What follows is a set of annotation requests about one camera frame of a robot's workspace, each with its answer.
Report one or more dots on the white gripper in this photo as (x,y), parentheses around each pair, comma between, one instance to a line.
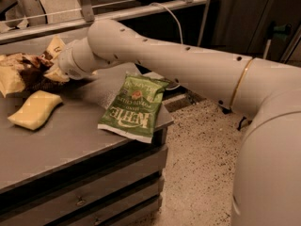
(66,63)

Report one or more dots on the brown chip bag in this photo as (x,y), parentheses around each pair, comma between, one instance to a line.
(20,72)

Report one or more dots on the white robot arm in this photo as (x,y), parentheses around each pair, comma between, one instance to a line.
(267,180)

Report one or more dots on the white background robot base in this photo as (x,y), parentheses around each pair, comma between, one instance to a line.
(13,12)

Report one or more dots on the yellow sponge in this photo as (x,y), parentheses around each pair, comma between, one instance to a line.
(36,110)

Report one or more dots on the green kettle chip bag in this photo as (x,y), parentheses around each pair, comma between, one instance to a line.
(133,112)

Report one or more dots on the grey drawer unit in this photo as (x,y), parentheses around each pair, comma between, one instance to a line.
(49,178)

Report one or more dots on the dark grey cabinet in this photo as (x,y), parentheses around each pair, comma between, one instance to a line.
(240,26)

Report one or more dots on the grabber reacher tool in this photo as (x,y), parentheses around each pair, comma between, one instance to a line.
(272,41)

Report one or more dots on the grey metal rail frame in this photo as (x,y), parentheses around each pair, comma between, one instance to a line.
(90,14)

